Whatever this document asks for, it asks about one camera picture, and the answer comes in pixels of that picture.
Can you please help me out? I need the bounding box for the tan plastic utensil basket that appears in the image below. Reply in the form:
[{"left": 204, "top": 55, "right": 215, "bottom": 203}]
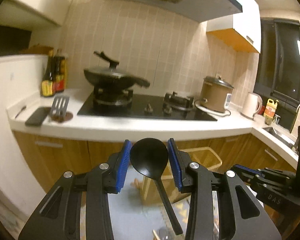
[{"left": 140, "top": 146, "right": 223, "bottom": 207}]

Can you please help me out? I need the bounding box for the black plastic spoon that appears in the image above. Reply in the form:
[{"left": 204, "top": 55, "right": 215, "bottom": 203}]
[{"left": 130, "top": 138, "right": 183, "bottom": 235}]

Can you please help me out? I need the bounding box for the clear grey plastic spoon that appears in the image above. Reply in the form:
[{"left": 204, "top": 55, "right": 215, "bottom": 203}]
[{"left": 158, "top": 227, "right": 175, "bottom": 240}]

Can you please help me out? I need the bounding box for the wooden chopstick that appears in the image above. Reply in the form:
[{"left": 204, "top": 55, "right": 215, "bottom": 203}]
[{"left": 152, "top": 230, "right": 160, "bottom": 240}]

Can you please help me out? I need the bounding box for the kitchen sink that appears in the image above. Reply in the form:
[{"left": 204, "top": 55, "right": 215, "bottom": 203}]
[{"left": 263, "top": 127, "right": 295, "bottom": 149}]

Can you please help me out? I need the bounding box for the yellow oil bottle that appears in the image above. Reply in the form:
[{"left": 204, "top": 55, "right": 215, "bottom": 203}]
[{"left": 263, "top": 99, "right": 279, "bottom": 125}]

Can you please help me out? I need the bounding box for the white electric kettle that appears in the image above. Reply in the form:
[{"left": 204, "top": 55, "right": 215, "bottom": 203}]
[{"left": 241, "top": 92, "right": 262, "bottom": 120}]

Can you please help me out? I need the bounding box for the brown rice cooker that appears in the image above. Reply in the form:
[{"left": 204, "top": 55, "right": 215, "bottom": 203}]
[{"left": 199, "top": 76, "right": 234, "bottom": 113}]

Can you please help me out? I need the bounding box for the black smartphone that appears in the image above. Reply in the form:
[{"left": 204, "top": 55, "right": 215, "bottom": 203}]
[{"left": 25, "top": 107, "right": 51, "bottom": 127}]

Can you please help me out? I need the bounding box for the round brown coaster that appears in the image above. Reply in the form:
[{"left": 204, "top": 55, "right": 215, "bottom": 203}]
[{"left": 51, "top": 112, "right": 74, "bottom": 123}]

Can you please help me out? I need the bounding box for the dark window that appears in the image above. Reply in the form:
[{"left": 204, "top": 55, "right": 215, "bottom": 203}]
[{"left": 254, "top": 18, "right": 300, "bottom": 131}]

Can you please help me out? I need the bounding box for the metal slotted spatula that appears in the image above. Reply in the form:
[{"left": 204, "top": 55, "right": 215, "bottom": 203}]
[{"left": 49, "top": 95, "right": 70, "bottom": 117}]

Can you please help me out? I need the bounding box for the small spoon on counter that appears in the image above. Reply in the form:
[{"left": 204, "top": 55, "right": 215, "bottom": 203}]
[{"left": 15, "top": 105, "right": 27, "bottom": 119}]

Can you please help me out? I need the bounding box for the black gas stove top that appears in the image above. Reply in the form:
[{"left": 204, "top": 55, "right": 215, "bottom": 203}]
[{"left": 77, "top": 94, "right": 217, "bottom": 121}]

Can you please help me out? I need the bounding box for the dark soy sauce bottle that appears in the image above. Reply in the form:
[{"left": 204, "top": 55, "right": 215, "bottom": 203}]
[{"left": 42, "top": 49, "right": 56, "bottom": 97}]

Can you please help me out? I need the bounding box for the black wok with lid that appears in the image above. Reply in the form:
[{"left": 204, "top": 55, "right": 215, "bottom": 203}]
[{"left": 83, "top": 51, "right": 150, "bottom": 90}]

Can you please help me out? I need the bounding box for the red label sauce bottle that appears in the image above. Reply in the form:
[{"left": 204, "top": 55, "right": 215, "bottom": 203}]
[{"left": 53, "top": 49, "right": 66, "bottom": 93}]

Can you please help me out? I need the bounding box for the rice cooker power cable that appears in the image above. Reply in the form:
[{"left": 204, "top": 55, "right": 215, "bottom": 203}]
[{"left": 194, "top": 98, "right": 232, "bottom": 117}]

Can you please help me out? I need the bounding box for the white orange wall cabinet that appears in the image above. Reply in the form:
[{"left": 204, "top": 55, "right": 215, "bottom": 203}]
[{"left": 206, "top": 3, "right": 261, "bottom": 54}]

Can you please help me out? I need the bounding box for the white left wall cabinet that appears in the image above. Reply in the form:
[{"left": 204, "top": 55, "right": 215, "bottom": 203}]
[{"left": 0, "top": 0, "right": 81, "bottom": 55}]

